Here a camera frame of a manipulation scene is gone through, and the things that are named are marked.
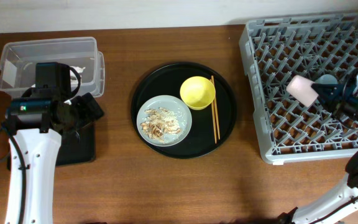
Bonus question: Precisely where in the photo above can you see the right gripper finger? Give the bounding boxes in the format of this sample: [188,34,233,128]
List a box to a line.
[311,83,341,93]
[318,94,337,109]

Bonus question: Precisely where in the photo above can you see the blue cup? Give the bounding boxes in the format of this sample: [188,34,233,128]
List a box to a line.
[314,74,338,85]

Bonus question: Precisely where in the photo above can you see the white tissue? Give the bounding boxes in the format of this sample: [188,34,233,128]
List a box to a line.
[70,66,86,82]

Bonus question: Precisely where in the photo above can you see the pink cup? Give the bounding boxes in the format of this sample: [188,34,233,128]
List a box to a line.
[287,75,318,107]

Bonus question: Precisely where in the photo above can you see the yellow bowl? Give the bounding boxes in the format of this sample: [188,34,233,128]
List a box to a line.
[180,76,216,110]

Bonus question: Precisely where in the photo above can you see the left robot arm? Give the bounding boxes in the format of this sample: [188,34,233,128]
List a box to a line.
[1,62,104,223]

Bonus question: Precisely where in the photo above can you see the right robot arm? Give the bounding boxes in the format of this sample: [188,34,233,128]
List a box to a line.
[276,69,358,224]

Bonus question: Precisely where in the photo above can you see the grey dishwasher rack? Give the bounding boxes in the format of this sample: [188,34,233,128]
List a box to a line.
[239,12,358,165]

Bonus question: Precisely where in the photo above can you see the clear plastic bin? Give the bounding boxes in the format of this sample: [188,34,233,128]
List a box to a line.
[0,37,105,98]

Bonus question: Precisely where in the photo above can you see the black rectangular tray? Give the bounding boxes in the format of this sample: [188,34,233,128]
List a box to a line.
[2,122,96,170]

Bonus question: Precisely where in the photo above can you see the wooden chopstick right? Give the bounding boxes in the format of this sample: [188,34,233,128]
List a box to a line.
[211,75,221,143]

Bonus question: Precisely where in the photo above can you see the wooden chopstick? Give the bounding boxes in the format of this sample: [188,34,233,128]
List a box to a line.
[211,75,221,143]
[210,76,218,144]

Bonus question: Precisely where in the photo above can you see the wooden chopstick left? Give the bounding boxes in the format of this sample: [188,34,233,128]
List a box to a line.
[210,76,218,144]

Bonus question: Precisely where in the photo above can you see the food scraps on plate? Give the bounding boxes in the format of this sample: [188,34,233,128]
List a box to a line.
[140,107,181,143]

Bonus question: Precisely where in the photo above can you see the grey plate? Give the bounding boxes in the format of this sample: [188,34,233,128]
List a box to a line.
[135,95,192,147]

